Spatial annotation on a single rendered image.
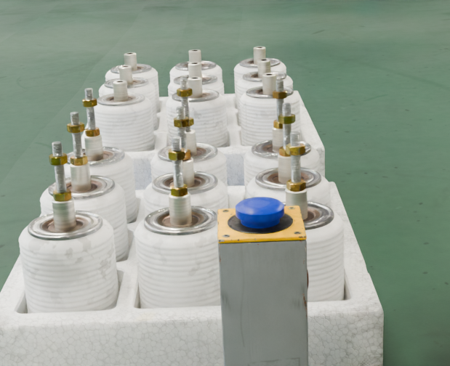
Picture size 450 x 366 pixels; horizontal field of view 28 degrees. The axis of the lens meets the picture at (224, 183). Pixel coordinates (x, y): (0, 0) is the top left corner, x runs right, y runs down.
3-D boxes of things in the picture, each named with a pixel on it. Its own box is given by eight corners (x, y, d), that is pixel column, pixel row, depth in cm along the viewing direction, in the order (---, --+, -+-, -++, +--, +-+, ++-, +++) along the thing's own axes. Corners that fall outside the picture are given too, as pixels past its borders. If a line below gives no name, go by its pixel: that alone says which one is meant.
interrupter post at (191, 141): (182, 152, 117) (180, 128, 116) (199, 153, 116) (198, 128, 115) (176, 158, 115) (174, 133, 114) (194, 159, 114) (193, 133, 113)
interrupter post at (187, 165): (186, 191, 103) (185, 163, 102) (170, 187, 104) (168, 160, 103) (199, 185, 104) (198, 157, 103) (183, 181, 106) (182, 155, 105)
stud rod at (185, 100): (182, 138, 114) (179, 79, 112) (183, 136, 115) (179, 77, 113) (190, 138, 114) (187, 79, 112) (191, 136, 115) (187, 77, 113)
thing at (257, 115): (298, 189, 155) (296, 85, 149) (304, 208, 146) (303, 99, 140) (242, 192, 155) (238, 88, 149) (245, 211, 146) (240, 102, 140)
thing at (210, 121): (229, 192, 155) (225, 88, 149) (231, 212, 146) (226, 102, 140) (172, 194, 155) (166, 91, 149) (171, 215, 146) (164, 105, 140)
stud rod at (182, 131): (182, 173, 103) (179, 108, 101) (178, 171, 104) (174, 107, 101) (190, 171, 103) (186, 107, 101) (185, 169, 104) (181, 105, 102)
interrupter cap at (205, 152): (169, 146, 120) (168, 141, 120) (224, 148, 118) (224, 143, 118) (150, 163, 113) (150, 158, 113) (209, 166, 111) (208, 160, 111)
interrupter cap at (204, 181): (190, 202, 99) (190, 196, 99) (138, 190, 104) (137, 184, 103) (231, 182, 105) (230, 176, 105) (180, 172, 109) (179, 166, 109)
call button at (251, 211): (283, 217, 77) (282, 194, 76) (286, 235, 73) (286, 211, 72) (235, 219, 77) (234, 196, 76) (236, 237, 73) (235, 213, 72)
